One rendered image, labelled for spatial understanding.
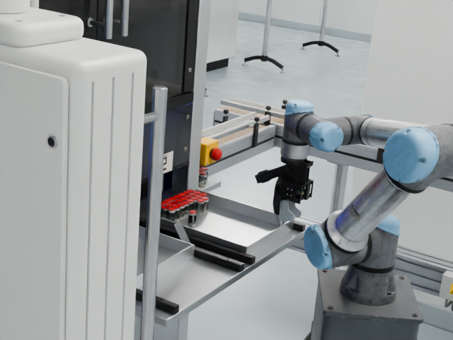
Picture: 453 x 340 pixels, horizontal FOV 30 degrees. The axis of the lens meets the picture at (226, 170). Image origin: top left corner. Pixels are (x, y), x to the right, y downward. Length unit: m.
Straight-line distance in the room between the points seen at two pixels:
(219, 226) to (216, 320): 1.37
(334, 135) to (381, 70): 1.58
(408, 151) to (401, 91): 1.87
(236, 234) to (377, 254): 0.40
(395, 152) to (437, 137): 0.09
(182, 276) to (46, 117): 0.92
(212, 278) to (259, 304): 1.79
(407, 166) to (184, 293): 0.61
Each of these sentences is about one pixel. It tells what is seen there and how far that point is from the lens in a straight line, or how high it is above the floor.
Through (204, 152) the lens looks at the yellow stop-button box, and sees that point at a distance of 2.62.
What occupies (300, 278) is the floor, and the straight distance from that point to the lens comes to 4.17.
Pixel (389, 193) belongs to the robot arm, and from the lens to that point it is 1.94.
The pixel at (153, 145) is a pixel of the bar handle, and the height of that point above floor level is 1.38.
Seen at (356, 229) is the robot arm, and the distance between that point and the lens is 2.05.
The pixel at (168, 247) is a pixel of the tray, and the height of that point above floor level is 0.88.
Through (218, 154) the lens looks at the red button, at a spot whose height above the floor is 1.00.
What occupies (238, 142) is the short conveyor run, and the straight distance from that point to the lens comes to 3.02.
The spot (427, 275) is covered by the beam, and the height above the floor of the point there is 0.50.
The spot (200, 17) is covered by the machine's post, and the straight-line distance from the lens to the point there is 2.46.
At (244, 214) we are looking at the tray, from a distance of 2.49.
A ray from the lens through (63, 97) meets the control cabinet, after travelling 1.24.
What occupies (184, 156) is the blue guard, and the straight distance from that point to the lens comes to 2.53.
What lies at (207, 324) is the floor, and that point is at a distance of 3.69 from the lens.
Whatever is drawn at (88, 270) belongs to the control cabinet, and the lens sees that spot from 1.36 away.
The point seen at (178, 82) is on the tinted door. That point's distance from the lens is 2.44.
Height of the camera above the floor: 1.82
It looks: 19 degrees down
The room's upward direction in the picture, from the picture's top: 5 degrees clockwise
